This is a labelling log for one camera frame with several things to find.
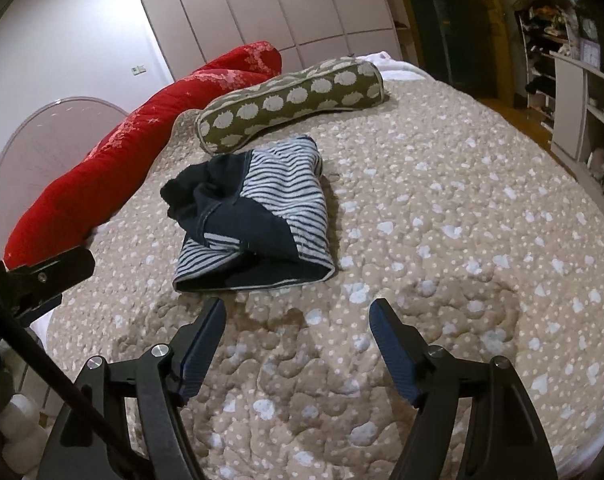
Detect navy striped pants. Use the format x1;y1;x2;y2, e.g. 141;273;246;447
160;136;335;292

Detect red plush blanket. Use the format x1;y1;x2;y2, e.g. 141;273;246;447
3;41;282;270

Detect round pink headboard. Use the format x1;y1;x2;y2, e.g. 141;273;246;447
0;96;127;257

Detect beige dotted quilt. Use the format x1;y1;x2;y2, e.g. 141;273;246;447
46;77;604;480

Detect white tv cabinet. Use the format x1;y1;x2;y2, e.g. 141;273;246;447
552;53;604;214

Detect olive polka dot pillow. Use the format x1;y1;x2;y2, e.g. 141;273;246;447
183;56;385;155

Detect white wardrobe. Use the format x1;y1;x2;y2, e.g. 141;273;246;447
141;0;401;79

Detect black alarm clock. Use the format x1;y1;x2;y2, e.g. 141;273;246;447
580;16;598;42

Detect cluttered shoe rack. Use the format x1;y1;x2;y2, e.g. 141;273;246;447
512;0;580;130

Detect dark wooden door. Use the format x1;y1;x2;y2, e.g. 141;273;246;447
409;0;515;105

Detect black cable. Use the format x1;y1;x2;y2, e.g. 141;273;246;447
0;288;148;480

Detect wall switch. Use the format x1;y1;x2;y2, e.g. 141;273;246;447
131;65;146;76

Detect purple picture frame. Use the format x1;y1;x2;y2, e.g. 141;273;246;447
580;38;600;70

